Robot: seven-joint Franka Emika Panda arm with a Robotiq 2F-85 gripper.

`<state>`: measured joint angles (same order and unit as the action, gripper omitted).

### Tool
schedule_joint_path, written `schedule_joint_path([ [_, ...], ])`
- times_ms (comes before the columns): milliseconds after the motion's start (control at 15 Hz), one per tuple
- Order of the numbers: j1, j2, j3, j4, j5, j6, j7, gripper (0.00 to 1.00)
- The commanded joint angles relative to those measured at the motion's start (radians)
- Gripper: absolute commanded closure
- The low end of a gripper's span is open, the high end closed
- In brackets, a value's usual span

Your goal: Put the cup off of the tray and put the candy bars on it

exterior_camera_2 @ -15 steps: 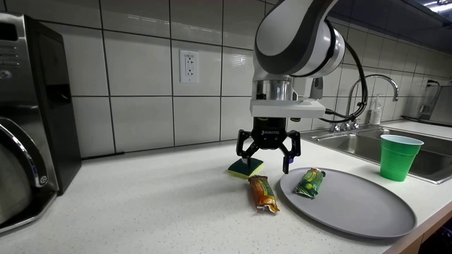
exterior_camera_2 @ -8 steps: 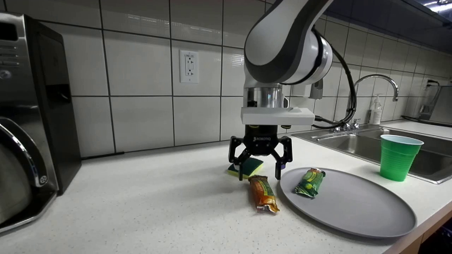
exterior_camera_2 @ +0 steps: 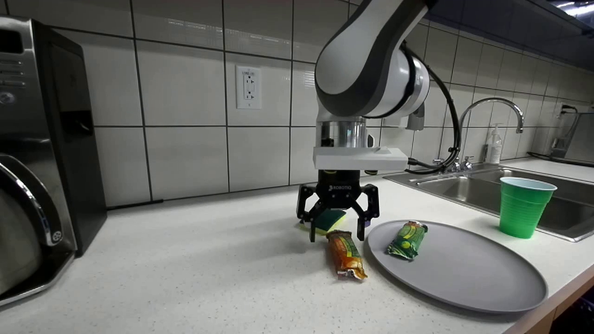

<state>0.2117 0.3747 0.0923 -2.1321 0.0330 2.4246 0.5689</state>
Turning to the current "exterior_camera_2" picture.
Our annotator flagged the grey round tray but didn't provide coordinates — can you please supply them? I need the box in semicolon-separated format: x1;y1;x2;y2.
367;220;549;314

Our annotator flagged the chrome tap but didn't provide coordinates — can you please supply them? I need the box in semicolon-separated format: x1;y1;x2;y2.
433;97;525;173

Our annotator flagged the coffee maker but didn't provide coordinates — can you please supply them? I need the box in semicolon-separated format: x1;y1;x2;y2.
0;15;108;308

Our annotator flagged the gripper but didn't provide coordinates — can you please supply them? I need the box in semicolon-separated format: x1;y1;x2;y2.
297;170;380;243

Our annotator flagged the green candy bar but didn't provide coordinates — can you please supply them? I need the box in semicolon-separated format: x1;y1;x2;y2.
386;221;428;261

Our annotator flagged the steel sink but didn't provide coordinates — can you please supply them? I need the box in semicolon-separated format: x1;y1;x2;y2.
383;163;594;243

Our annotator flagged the orange candy bar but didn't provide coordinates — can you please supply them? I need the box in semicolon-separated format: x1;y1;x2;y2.
326;230;368;280

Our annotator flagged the green plastic cup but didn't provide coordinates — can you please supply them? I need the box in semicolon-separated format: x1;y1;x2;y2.
499;177;558;239

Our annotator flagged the wall socket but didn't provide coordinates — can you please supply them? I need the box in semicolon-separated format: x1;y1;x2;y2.
236;65;262;110

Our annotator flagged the green and yellow sponge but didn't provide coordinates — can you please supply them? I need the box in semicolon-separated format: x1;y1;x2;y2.
299;209;347;235

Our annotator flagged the soap dispenser bottle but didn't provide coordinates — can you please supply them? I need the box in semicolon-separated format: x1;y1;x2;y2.
486;123;504;164

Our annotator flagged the grey appliance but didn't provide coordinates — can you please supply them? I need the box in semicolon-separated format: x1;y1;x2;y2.
550;105;594;165

